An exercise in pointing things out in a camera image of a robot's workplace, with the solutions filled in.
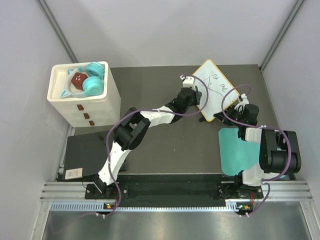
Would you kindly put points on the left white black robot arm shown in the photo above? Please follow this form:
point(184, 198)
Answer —
point(128, 133)

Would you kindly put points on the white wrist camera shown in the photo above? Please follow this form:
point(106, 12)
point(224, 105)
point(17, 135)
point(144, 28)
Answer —
point(243, 99)
point(188, 81)

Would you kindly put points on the aluminium frame rail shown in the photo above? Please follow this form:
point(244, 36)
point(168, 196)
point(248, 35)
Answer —
point(64, 191)

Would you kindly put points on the teal cat ear headphones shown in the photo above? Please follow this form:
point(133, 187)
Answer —
point(92, 86)

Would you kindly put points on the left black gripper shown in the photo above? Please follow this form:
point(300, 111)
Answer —
point(196, 96)

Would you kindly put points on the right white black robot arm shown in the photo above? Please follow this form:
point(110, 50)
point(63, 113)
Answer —
point(279, 152)

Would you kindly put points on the dark red cube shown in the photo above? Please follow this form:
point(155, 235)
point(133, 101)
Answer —
point(78, 79)

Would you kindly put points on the yellow framed whiteboard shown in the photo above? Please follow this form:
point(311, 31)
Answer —
point(214, 88)

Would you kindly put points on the grey slotted cable duct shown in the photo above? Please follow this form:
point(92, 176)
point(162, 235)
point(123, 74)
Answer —
point(103, 207)

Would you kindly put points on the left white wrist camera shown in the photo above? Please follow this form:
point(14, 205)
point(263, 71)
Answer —
point(188, 81)

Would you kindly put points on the black box with label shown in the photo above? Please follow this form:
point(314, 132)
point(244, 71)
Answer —
point(86, 157)

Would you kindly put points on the white drawer unit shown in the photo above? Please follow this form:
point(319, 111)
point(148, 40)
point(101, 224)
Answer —
point(94, 111)

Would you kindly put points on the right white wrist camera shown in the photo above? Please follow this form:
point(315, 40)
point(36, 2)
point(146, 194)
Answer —
point(243, 99)

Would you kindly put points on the teal cutting board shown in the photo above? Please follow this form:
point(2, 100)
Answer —
point(236, 154)

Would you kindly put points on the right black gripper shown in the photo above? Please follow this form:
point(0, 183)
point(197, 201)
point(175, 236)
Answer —
point(230, 110)

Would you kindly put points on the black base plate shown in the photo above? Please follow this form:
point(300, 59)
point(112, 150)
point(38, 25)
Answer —
point(176, 190)

